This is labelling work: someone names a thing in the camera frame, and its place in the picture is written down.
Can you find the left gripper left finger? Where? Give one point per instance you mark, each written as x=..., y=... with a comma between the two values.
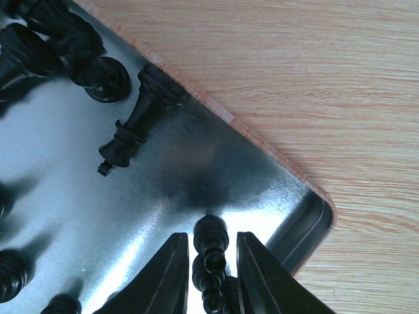
x=161, y=286

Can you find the metal tray with wooden rim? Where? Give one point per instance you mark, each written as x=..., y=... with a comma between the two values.
x=89, y=235

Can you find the black king piece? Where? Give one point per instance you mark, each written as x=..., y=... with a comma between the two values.
x=157, y=94

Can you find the black pawn piece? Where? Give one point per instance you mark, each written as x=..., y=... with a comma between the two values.
x=209, y=276

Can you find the black chess piece in tray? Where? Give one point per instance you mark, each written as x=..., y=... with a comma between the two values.
x=17, y=270
x=24, y=54
x=103, y=78

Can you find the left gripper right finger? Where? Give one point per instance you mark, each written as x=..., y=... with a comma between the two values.
x=264, y=286

